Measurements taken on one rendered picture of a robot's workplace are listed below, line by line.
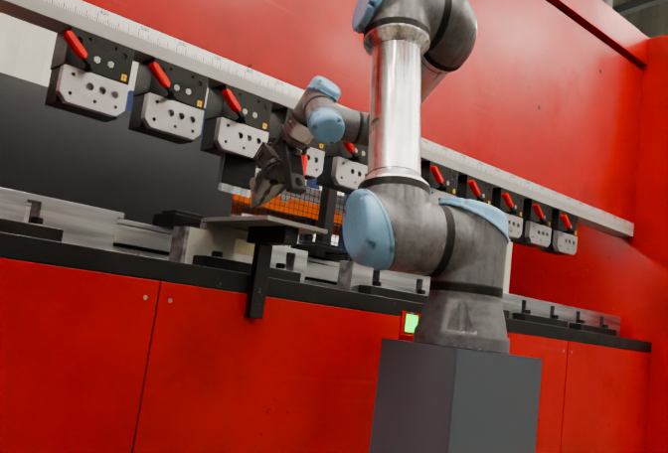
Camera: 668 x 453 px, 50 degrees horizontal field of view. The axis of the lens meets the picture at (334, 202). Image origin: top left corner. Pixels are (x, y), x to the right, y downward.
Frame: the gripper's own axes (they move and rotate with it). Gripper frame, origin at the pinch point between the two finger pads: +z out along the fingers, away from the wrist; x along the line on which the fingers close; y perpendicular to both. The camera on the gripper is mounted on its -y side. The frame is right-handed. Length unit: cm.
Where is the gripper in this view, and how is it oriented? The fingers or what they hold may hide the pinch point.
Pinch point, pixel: (256, 205)
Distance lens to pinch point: 179.0
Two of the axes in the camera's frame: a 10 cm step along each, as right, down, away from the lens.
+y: -4.3, -6.0, 6.7
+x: -7.3, -2.0, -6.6
